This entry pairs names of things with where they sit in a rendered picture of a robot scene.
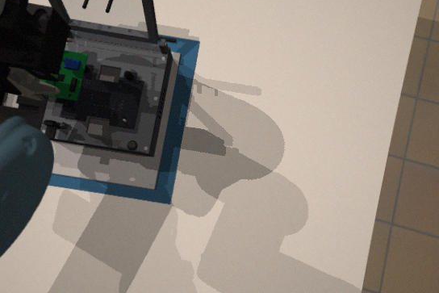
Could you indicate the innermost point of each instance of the green circuit board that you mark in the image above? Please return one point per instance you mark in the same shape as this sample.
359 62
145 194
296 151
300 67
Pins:
70 75

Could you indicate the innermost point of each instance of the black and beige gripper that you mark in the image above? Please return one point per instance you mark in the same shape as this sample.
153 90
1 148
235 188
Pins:
44 48

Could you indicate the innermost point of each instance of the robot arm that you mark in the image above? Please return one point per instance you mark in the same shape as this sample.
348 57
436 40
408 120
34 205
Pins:
26 163

